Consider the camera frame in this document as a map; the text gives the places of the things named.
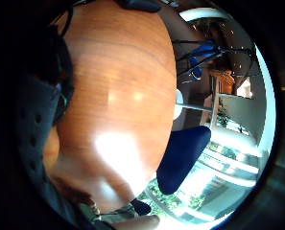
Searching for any grey metal bar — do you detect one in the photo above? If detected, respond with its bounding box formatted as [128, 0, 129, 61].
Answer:
[177, 103, 214, 113]

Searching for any the person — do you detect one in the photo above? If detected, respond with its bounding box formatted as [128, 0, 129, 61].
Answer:
[49, 175, 143, 230]

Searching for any wooden cabinet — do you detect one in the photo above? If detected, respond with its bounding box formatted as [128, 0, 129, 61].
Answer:
[208, 68, 236, 128]

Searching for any green potted plant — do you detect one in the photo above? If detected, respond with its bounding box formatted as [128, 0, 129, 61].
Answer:
[216, 99, 230, 128]

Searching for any blue chair with black frame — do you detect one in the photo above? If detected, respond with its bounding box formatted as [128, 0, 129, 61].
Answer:
[172, 37, 258, 81]

